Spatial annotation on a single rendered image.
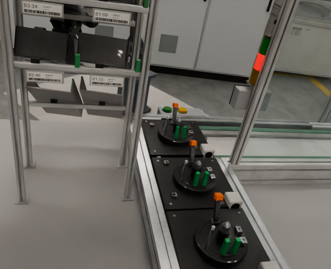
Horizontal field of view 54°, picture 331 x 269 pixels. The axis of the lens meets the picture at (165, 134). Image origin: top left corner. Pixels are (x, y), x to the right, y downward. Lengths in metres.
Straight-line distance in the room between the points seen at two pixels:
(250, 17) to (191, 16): 0.73
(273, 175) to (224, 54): 3.22
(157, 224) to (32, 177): 0.49
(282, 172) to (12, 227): 0.95
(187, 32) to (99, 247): 3.52
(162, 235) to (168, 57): 3.54
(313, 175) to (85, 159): 0.90
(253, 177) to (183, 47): 3.16
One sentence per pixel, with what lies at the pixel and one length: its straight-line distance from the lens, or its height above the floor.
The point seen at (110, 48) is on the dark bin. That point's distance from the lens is 0.88.
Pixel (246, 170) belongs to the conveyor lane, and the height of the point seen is 0.93.
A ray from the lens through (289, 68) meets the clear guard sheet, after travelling 1.09.
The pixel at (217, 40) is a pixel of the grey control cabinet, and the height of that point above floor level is 0.54.
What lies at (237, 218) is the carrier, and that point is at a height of 0.97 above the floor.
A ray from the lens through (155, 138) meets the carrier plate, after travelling 1.21.
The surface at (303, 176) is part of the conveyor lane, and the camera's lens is 1.41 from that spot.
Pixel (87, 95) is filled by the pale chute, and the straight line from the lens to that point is 1.04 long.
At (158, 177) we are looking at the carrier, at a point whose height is 0.97.
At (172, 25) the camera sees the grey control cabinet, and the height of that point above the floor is 0.64.
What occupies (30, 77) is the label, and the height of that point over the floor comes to 1.28.
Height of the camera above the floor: 1.63
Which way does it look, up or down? 32 degrees down
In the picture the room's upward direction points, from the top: 11 degrees clockwise
